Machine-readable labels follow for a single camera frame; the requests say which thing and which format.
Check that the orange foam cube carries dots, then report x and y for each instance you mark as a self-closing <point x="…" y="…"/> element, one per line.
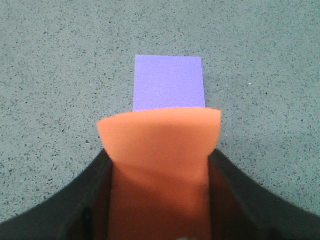
<point x="160" y="177"/>

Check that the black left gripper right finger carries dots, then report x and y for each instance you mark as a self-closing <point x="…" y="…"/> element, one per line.
<point x="241" y="209"/>

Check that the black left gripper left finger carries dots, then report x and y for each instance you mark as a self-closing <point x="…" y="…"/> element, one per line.
<point x="78" y="212"/>

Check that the purple foam cube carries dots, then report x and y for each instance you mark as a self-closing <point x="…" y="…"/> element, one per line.
<point x="168" y="82"/>

